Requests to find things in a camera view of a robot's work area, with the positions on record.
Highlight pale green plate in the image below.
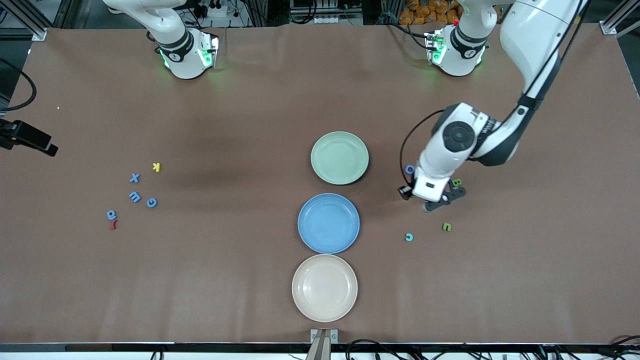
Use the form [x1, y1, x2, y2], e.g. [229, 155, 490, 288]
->
[310, 131, 370, 186]

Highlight blue plate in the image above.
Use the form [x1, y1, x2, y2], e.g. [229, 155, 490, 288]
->
[297, 193, 361, 255]

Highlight beige plate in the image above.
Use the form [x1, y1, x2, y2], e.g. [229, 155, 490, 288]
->
[291, 254, 359, 323]

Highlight brown table cover sheet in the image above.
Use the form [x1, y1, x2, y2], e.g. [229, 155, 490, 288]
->
[0, 24, 640, 346]

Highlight bag of orange fruits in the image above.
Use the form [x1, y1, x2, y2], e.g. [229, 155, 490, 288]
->
[398, 0, 462, 26]

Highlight long white power strip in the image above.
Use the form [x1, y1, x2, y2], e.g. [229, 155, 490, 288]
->
[314, 14, 364, 25]

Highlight white power strip with plugs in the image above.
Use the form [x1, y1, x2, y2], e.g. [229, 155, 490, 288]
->
[199, 0, 229, 19]

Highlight silver aluminium frame bar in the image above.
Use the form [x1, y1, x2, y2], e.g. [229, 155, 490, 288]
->
[601, 0, 640, 37]
[0, 0, 48, 42]

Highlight black looped floor cable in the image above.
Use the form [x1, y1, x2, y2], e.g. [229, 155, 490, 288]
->
[345, 340, 401, 360]

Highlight metal table bracket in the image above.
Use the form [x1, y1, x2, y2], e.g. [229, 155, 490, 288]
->
[310, 328, 339, 360]

